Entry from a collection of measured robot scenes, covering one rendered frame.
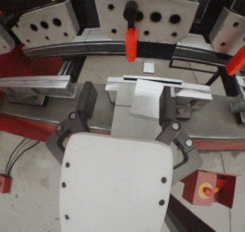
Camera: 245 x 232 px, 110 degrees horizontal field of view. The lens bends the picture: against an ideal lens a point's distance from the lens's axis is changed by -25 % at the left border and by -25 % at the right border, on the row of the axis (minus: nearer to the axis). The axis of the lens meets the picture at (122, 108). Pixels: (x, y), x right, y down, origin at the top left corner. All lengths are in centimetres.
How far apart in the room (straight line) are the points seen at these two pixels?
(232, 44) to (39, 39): 38
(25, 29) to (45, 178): 156
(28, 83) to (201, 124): 78
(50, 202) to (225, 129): 173
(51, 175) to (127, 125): 141
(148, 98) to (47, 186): 154
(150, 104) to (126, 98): 7
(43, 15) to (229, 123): 70
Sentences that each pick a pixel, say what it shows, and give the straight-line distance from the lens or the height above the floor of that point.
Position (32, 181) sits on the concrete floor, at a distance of 183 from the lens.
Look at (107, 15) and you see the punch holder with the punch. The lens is 21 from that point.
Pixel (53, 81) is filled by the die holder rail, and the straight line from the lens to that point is 54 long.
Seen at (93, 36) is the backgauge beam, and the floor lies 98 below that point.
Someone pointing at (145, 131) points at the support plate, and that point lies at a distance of 32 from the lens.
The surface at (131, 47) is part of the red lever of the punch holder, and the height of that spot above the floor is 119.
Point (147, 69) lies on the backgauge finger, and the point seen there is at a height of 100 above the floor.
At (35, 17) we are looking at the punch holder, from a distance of 27.
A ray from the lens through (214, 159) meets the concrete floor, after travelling 165.
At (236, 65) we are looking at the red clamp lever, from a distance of 27.
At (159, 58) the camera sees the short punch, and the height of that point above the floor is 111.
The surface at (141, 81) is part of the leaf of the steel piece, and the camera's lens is 38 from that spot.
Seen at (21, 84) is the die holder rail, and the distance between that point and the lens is 67.
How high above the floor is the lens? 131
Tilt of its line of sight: 67 degrees down
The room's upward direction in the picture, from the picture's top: 8 degrees counter-clockwise
